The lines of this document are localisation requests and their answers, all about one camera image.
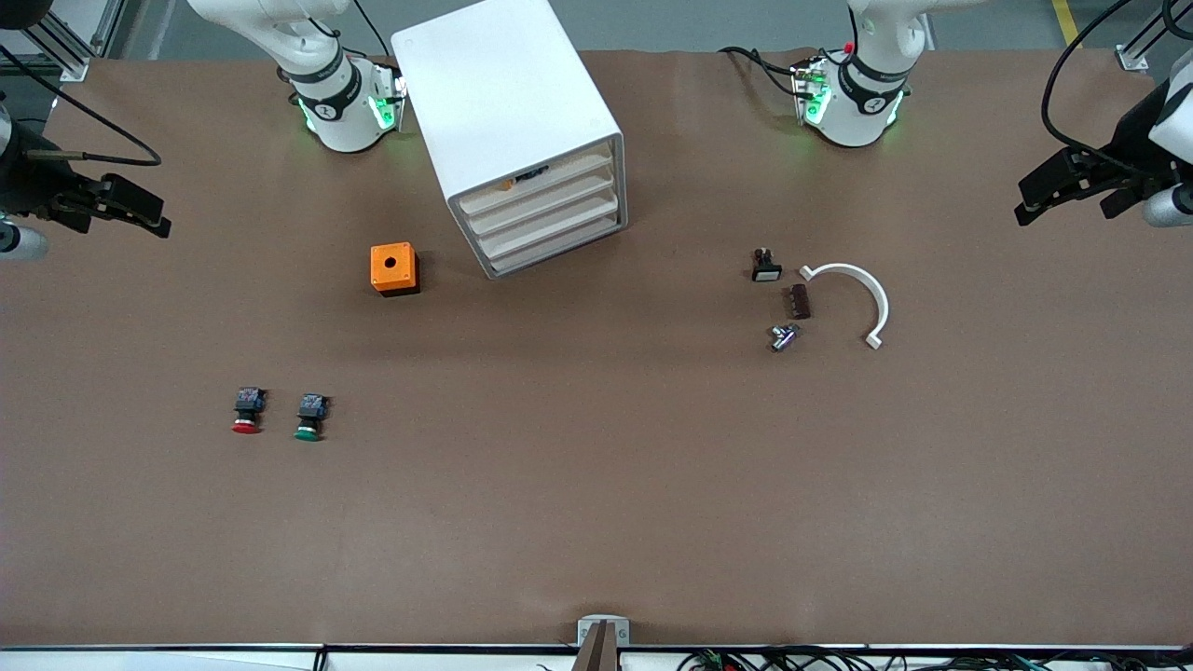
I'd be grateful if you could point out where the brown camera mount post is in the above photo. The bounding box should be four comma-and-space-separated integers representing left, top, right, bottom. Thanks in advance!
570, 623, 621, 671

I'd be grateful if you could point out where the black cable at arm base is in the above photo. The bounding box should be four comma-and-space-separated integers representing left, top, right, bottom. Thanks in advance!
718, 45, 802, 94

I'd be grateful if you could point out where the green mushroom push button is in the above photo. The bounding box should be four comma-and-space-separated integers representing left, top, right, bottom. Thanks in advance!
294, 392, 330, 442

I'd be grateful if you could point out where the white curved plastic bracket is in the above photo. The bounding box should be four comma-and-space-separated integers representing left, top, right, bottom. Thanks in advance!
799, 264, 890, 350

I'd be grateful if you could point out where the cable bundle below table edge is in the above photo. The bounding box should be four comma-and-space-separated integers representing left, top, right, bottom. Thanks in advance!
676, 646, 1193, 671

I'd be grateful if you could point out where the orange button enclosure box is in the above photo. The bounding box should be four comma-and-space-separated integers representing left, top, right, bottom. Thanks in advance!
370, 242, 420, 297

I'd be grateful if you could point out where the red mushroom push button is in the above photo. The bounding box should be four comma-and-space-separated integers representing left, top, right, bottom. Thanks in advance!
231, 387, 267, 435

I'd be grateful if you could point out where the grey metal table bracket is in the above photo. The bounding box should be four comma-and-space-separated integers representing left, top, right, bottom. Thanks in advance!
578, 615, 631, 648

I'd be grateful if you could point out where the aluminium frame profile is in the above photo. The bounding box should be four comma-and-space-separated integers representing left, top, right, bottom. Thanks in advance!
23, 0, 127, 83
1118, 0, 1193, 72

